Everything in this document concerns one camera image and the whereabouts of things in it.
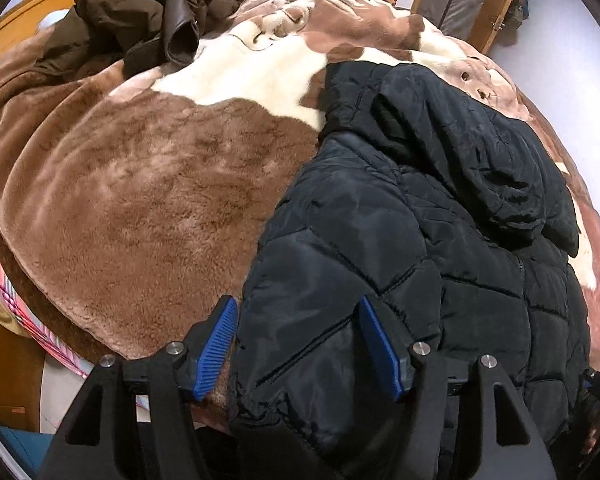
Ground hanging handbags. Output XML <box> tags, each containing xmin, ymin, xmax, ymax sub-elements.
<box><xmin>510</xmin><ymin>0</ymin><xmax>529</xmax><ymax>31</ymax></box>

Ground wooden headboard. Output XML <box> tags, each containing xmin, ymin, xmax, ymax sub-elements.
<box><xmin>0</xmin><ymin>0</ymin><xmax>76</xmax><ymax>76</ymax></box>

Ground wooden framed cabinet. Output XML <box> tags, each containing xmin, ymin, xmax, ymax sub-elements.
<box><xmin>411</xmin><ymin>0</ymin><xmax>526</xmax><ymax>56</ymax></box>

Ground black puffer jacket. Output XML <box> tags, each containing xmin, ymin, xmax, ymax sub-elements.
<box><xmin>227</xmin><ymin>60</ymin><xmax>593</xmax><ymax>480</ymax></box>

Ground teal blue object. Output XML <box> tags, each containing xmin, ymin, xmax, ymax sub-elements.
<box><xmin>0</xmin><ymin>422</ymin><xmax>56</xmax><ymax>480</ymax></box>

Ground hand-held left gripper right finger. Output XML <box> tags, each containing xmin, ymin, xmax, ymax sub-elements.
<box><xmin>358</xmin><ymin>296</ymin><xmax>556</xmax><ymax>480</ymax></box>

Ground pink striped bed sheet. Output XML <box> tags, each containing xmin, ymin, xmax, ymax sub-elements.
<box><xmin>0</xmin><ymin>230</ymin><xmax>96</xmax><ymax>378</ymax></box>

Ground brown printed plush blanket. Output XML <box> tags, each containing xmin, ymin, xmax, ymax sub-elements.
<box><xmin>0</xmin><ymin>0</ymin><xmax>600</xmax><ymax>391</ymax></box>

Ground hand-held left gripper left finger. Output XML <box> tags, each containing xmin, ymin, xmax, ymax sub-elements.
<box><xmin>40</xmin><ymin>296</ymin><xmax>238</xmax><ymax>480</ymax></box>

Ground brown puffer jacket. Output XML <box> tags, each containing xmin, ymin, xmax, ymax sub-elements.
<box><xmin>32</xmin><ymin>0</ymin><xmax>251</xmax><ymax>81</ymax></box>

